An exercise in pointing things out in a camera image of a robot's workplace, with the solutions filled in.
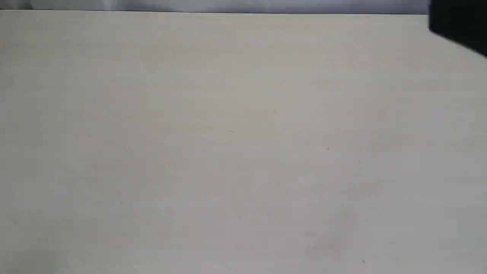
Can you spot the black robot part at edge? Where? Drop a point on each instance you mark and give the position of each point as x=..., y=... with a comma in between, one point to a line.
x=461, y=21

